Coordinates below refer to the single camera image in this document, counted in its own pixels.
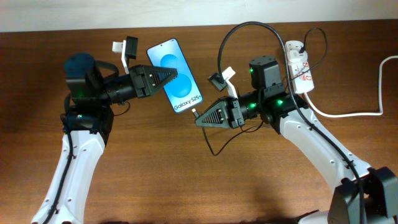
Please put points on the white power strip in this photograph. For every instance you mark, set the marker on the white power strip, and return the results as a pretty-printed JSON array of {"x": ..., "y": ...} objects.
[{"x": 300, "y": 75}]

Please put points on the white USB charger plug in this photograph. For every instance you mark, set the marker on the white USB charger plug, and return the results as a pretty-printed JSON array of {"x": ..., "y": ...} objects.
[{"x": 294, "y": 56}]

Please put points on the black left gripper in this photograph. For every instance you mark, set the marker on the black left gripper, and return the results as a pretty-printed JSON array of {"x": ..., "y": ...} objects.
[{"x": 142, "y": 71}]

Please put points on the blue Samsung Galaxy smartphone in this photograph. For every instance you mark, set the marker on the blue Samsung Galaxy smartphone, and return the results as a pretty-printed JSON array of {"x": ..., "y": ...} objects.
[{"x": 182, "y": 91}]

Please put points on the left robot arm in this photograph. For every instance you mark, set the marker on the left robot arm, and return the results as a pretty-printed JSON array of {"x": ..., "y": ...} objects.
[{"x": 87, "y": 122}]

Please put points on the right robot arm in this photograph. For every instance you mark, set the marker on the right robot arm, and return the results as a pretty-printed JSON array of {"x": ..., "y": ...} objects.
[{"x": 361, "y": 194}]

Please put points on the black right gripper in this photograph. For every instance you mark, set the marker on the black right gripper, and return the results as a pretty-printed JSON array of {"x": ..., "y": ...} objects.
[{"x": 229, "y": 111}]

